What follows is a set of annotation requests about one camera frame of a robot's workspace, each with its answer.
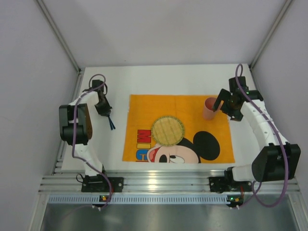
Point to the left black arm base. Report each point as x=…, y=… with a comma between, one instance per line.
x=99, y=184

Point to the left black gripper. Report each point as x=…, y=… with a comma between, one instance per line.
x=106, y=111

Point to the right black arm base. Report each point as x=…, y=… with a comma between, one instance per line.
x=222, y=184

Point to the perforated metal cable strip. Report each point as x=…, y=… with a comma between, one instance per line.
x=129, y=199

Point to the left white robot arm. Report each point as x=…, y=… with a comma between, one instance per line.
x=76, y=127

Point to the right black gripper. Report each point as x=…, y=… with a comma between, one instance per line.
x=223, y=96

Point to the pink plastic cup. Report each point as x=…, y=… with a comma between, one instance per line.
x=208, y=112

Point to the aluminium mounting rail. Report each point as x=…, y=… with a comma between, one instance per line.
x=152, y=181

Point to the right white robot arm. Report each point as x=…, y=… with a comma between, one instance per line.
x=277, y=158

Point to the woven bamboo round plate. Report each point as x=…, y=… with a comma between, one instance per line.
x=167, y=131

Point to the orange cartoon mouse cloth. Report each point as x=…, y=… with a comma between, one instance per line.
x=204, y=141

